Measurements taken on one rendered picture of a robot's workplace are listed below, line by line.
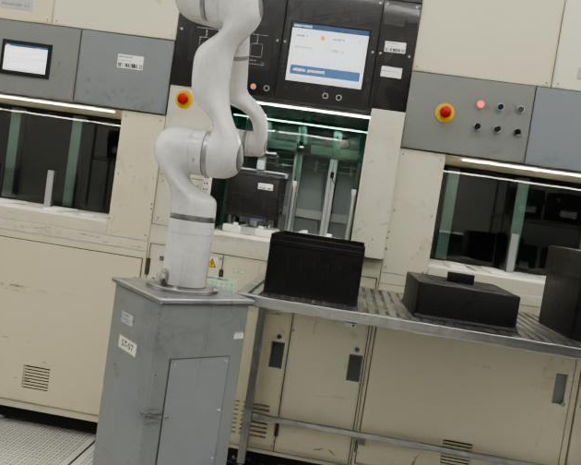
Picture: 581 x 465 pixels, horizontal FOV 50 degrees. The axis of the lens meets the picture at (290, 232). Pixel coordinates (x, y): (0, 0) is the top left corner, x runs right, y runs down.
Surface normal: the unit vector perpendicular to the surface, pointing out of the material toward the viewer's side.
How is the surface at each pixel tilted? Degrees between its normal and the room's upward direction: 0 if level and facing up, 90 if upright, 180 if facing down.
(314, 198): 90
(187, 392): 90
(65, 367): 90
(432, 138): 90
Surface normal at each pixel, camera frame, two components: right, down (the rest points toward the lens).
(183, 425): 0.63, 0.13
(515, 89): -0.10, 0.04
